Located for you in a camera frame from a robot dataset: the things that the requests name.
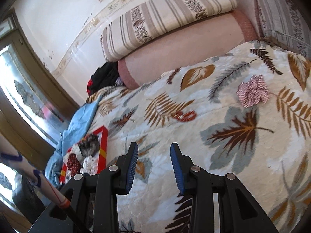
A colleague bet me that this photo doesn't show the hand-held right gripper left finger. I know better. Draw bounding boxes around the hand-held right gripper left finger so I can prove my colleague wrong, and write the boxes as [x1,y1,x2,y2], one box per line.
[27,141,139,233]

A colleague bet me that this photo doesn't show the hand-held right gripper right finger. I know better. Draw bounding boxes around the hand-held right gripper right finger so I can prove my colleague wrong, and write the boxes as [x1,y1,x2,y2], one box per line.
[170,142,280,233]

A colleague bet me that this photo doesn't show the red cardboard box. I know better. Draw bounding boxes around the red cardboard box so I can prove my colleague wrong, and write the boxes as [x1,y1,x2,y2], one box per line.
[59,125,109,185]

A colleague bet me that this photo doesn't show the black fluffy scrunchie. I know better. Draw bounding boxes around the black fluffy scrunchie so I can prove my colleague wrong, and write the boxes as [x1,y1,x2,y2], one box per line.
[78,135,100,157]

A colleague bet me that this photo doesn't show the dark red scrunchie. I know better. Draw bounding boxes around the dark red scrunchie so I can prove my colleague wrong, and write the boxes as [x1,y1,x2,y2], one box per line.
[66,153,82,172]

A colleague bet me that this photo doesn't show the red white striped scrunchie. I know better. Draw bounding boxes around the red white striped scrunchie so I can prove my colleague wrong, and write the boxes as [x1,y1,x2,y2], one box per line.
[237,75,270,108]

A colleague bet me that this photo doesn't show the leaf print blanket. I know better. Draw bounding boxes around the leaf print blanket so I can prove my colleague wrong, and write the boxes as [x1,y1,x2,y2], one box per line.
[86,39,311,233]

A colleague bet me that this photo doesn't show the light blue cloth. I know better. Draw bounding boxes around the light blue cloth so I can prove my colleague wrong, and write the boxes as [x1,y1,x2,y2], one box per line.
[45,95,102,187]

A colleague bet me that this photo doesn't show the dark clothes pile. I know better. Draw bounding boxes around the dark clothes pile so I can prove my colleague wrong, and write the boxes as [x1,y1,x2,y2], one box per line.
[87,62,122,95]

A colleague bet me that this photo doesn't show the pink bolster pillow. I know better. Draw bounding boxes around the pink bolster pillow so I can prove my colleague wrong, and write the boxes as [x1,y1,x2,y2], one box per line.
[117,10,258,90]

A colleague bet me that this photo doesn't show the wooden door with glass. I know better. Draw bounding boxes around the wooden door with glass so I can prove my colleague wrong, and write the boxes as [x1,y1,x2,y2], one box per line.
[0,7,80,224]

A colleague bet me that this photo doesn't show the long striped floral pillow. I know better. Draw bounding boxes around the long striped floral pillow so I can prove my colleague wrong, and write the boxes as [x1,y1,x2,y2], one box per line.
[100,0,238,62]

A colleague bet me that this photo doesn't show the striped floral cushion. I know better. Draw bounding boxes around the striped floral cushion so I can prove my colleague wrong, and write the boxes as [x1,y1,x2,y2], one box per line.
[253,0,311,56]

